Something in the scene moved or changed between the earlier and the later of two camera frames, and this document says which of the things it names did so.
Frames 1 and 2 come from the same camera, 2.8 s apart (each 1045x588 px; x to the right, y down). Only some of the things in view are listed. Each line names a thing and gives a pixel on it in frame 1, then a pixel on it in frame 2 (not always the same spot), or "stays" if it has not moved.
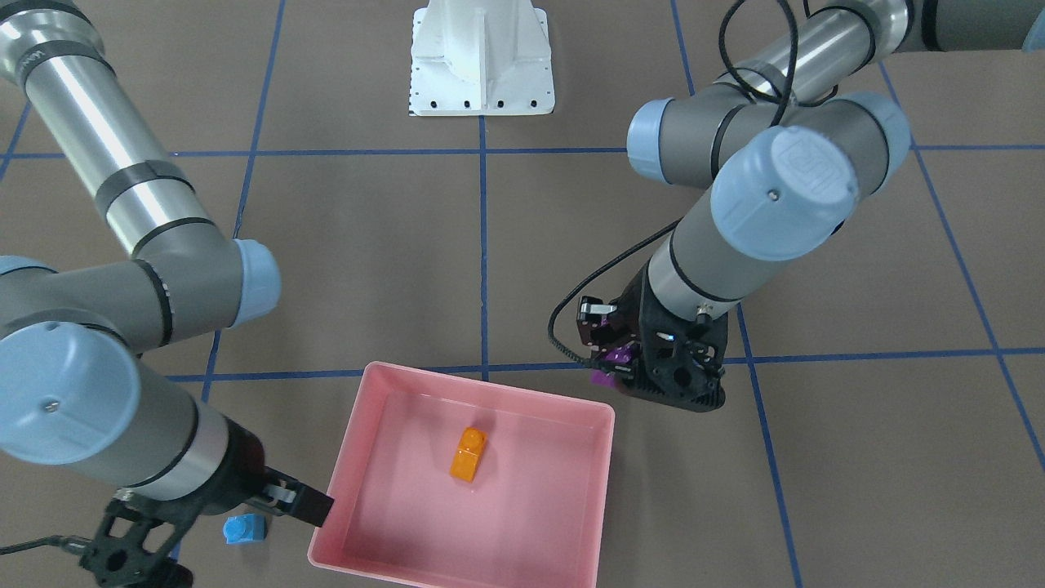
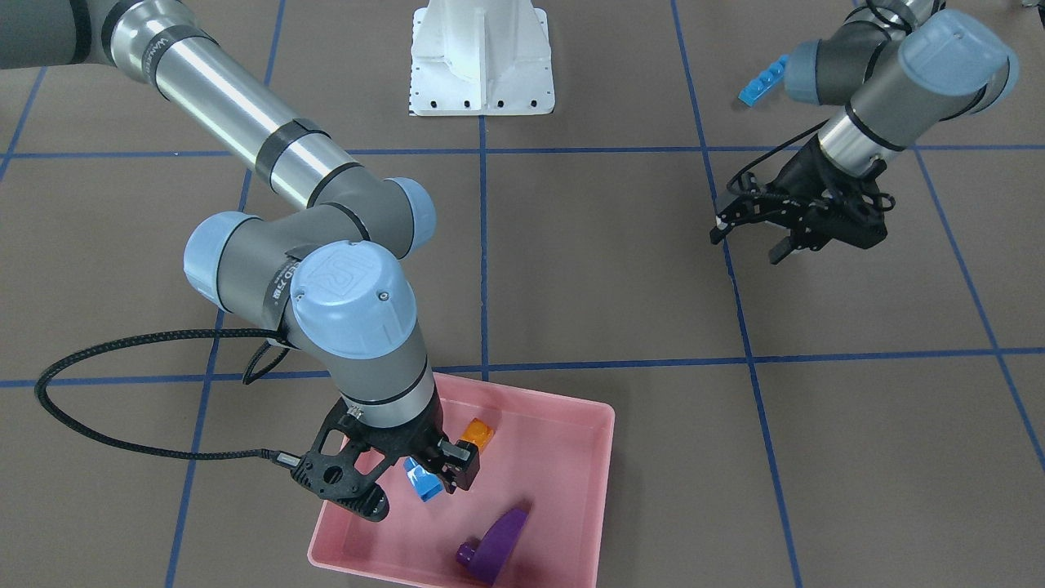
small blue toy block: x=244 y=527 → x=427 y=485
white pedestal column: x=481 y=58 stays
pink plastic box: x=447 y=481 stays
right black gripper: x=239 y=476 → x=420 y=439
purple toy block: x=623 y=353 → x=489 y=560
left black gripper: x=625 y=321 → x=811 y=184
